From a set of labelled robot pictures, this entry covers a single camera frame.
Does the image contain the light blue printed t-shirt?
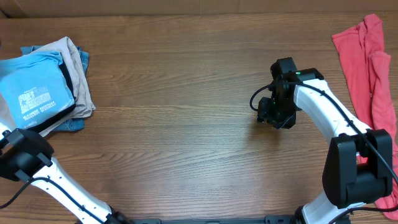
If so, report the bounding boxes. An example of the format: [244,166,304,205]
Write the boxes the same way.
[1,51,71,129]

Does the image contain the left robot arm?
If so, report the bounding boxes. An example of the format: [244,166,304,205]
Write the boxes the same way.
[1,128,132,224]

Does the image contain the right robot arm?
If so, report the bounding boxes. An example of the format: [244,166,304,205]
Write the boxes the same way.
[254,57,397,223]

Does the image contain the red t-shirt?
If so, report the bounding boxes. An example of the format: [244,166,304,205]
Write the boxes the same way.
[331,13,398,220]

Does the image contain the folded beige garment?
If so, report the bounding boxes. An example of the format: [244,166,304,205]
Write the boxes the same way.
[1,37,96,136]

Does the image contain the folded blue jeans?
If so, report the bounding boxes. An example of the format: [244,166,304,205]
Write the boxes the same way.
[21,45,90,132]

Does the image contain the folded black t-shirt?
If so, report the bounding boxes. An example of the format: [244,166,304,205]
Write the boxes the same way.
[28,62,76,133]

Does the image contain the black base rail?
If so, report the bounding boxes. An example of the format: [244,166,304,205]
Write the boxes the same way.
[106,215,304,224]

